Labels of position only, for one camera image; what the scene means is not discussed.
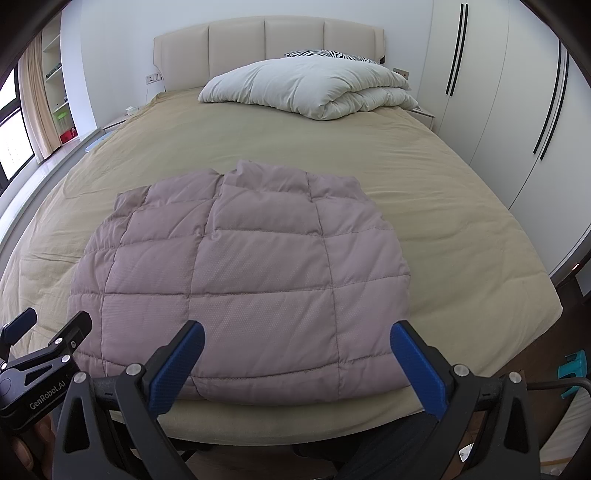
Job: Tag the green plastic container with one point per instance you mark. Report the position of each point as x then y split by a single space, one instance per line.
62 120

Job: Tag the dark framed window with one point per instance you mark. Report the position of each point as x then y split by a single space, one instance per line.
14 138

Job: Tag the mauve quilted hooded jacket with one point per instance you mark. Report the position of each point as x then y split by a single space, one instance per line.
240 286

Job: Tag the person's left hand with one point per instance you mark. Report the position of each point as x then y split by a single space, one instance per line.
32 443

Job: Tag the beige upholstered bed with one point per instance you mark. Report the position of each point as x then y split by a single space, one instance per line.
461 207

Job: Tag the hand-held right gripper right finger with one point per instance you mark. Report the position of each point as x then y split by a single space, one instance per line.
418 374

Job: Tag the zebra striped pillow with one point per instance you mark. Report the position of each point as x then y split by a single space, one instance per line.
328 55

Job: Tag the grey window ledge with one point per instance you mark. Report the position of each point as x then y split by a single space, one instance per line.
51 175

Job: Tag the white nightstand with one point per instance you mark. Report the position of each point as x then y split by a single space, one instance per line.
422 117
115 123

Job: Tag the teal plastic stool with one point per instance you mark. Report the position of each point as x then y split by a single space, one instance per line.
575 369

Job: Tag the light blue round object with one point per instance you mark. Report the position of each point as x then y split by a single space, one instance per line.
96 143

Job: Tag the red box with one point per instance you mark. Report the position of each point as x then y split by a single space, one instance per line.
68 136

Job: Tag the wall socket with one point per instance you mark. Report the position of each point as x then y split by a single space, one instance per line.
400 72
153 78

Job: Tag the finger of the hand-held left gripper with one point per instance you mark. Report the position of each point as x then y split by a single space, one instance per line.
21 325
71 332

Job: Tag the white cloth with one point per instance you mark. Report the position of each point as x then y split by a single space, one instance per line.
570 434

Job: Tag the white open shelf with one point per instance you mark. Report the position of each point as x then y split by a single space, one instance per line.
53 87

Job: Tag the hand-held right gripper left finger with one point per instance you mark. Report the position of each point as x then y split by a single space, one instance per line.
178 364

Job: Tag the white folded duvet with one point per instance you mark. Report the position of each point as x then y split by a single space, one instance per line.
309 87

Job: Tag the beige curtain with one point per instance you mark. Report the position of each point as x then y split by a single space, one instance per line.
39 101

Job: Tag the white wardrobe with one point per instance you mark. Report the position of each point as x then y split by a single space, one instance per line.
503 115

